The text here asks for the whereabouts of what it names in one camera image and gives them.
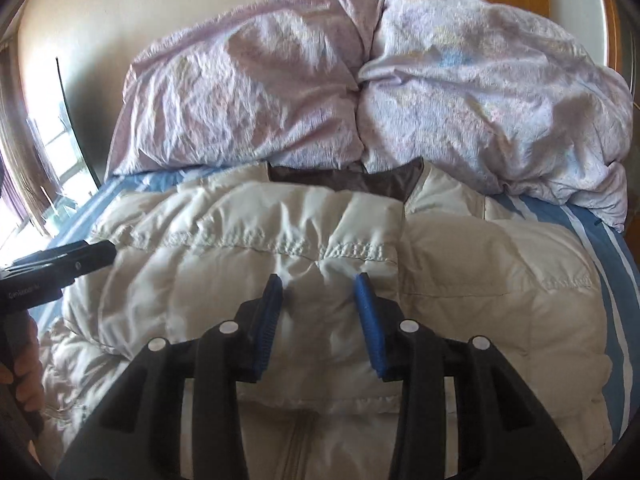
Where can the window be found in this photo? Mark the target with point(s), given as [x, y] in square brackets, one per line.
[57, 150]

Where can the brown curtain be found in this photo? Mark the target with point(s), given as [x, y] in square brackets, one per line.
[20, 160]

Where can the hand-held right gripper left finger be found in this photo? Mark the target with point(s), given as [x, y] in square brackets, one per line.
[267, 322]

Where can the pink floral duvet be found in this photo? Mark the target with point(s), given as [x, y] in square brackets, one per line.
[250, 85]

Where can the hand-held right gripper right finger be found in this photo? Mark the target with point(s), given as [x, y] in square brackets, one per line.
[371, 325]

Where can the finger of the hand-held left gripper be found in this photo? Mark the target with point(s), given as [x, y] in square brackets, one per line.
[82, 257]

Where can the white down jacket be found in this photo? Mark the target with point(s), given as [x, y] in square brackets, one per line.
[450, 285]

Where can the person's left hand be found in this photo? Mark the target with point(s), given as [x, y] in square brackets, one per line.
[32, 360]

